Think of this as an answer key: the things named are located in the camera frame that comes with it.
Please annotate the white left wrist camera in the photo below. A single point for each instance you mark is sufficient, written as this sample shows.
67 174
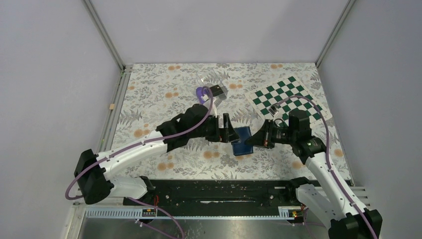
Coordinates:
214 106

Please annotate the purple plastic handle tool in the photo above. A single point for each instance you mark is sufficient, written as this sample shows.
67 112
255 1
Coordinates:
201 95

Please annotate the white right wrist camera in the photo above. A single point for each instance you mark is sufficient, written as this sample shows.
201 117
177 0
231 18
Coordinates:
274 110

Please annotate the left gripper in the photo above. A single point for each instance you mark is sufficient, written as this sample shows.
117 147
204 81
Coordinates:
222 136

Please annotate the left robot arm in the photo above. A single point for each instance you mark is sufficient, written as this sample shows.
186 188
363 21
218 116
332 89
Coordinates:
97 174

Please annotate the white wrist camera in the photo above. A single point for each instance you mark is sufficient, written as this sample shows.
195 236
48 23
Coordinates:
214 106
274 110

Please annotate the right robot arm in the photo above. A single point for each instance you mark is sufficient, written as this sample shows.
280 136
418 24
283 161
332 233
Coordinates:
343 214

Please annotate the navy blue card holder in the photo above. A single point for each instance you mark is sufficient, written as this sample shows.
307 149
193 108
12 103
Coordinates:
240 148

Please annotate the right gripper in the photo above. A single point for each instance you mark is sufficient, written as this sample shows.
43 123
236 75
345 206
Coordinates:
258 140

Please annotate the green white checkerboard mat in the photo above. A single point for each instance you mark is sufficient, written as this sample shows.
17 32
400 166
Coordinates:
289 94

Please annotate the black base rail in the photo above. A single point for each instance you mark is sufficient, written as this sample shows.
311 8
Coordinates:
224 199

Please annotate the clear plastic card box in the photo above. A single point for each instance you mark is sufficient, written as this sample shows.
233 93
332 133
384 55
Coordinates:
214 82

